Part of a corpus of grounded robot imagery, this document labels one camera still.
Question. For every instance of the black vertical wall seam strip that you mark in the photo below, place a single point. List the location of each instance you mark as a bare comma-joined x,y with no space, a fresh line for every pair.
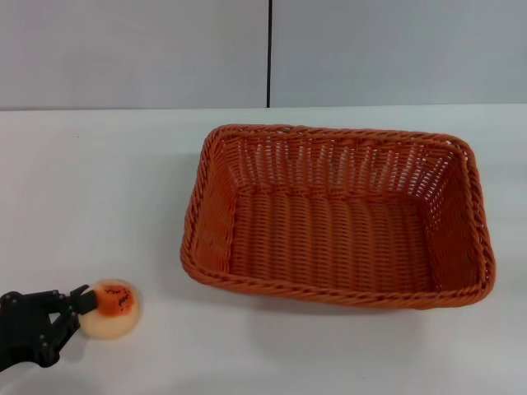
270,53

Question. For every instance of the orange woven rectangular basket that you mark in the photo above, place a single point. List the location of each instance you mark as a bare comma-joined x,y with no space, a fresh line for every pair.
337,230

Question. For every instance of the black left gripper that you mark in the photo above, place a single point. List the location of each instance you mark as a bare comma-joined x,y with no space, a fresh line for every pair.
22,325

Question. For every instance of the round bun with orange glaze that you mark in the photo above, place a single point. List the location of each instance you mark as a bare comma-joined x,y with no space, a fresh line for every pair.
117,319

